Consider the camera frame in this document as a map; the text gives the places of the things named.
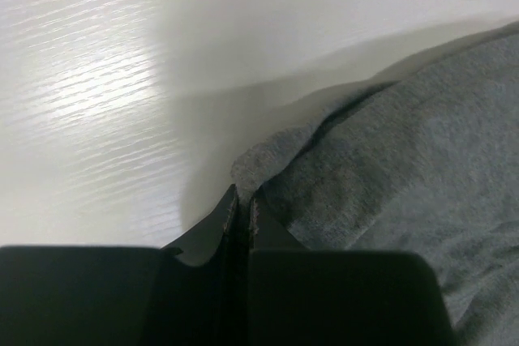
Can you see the grey shorts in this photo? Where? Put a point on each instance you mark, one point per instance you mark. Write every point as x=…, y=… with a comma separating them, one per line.
x=427, y=164

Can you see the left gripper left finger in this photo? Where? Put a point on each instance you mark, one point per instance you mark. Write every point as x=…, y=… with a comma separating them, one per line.
x=193, y=276

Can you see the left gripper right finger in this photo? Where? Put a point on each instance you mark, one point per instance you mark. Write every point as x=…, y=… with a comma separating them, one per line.
x=272, y=297

